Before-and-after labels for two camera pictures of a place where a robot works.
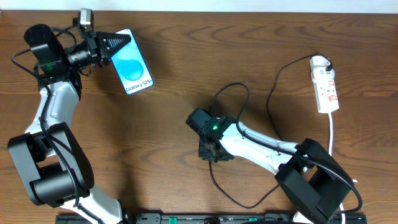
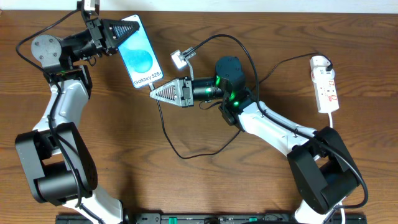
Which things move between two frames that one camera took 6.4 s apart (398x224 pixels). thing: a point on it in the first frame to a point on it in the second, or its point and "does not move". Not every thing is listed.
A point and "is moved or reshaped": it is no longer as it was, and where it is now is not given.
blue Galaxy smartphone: (131, 67) is moved or reshaped
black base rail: (216, 218) does not move
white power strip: (324, 90) does not move
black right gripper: (214, 155) to (187, 93)
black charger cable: (329, 67) to (237, 132)
